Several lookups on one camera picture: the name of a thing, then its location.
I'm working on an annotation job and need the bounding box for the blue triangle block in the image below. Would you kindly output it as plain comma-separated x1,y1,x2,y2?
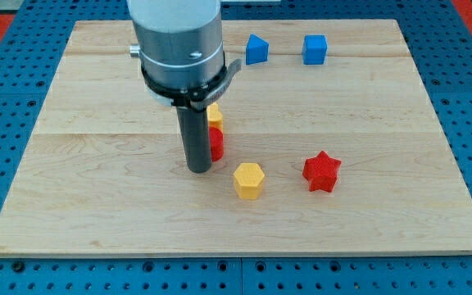
246,34,269,65

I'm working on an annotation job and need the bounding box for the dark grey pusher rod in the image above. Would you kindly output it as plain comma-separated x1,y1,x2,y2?
176,107,212,174

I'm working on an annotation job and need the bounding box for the yellow hexagon block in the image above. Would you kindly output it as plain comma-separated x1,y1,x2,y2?
233,162,265,200

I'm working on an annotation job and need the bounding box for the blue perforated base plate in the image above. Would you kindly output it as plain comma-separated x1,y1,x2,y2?
0,0,472,294

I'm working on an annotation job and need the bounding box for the blue cube block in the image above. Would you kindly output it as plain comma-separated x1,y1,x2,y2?
302,34,328,65

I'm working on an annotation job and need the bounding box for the wooden board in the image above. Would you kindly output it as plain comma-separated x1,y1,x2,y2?
0,20,472,258

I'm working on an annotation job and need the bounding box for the red star block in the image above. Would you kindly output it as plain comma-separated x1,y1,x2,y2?
302,151,342,193

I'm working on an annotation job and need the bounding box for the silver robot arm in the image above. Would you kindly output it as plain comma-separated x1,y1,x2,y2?
127,0,243,111

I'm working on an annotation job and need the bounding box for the yellow block behind rod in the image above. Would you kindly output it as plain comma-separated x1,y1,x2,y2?
206,102,224,131

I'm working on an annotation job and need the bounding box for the red cylinder block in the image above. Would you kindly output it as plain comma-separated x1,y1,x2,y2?
209,127,225,161

